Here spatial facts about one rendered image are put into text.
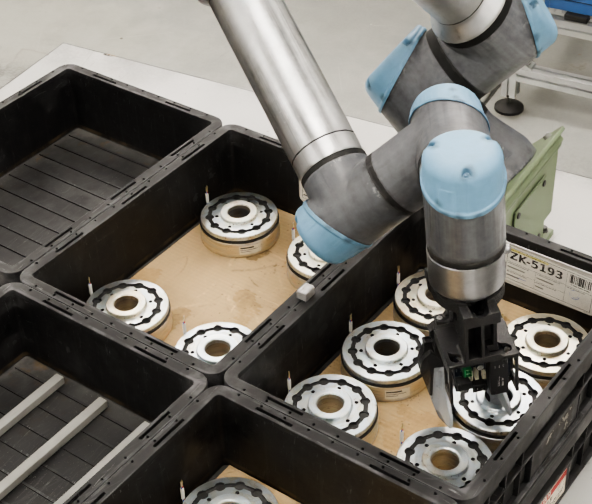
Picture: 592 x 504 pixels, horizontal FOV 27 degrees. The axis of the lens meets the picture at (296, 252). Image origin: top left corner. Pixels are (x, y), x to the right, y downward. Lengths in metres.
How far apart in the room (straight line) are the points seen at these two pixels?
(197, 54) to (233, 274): 2.24
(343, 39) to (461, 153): 2.71
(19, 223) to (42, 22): 2.37
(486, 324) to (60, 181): 0.79
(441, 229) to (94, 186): 0.74
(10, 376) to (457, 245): 0.59
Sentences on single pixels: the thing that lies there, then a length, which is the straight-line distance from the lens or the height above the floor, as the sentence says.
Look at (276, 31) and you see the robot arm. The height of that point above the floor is 1.19.
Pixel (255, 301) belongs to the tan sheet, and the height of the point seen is 0.83.
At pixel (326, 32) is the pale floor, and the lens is 3.87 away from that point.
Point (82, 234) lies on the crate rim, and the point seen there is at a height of 0.93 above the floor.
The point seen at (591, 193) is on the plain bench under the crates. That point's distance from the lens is 1.97.
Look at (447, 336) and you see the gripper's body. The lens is 1.26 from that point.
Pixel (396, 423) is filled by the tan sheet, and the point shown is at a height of 0.83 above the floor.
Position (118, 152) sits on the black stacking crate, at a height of 0.83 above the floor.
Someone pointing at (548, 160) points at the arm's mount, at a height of 0.86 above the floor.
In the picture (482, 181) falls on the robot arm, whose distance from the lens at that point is 1.12.
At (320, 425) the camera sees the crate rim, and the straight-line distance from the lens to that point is 1.25.
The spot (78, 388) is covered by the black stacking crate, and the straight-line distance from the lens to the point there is 1.47.
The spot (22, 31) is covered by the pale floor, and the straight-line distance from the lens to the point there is 4.03.
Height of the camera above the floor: 1.83
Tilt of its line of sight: 38 degrees down
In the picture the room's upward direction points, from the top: 2 degrees counter-clockwise
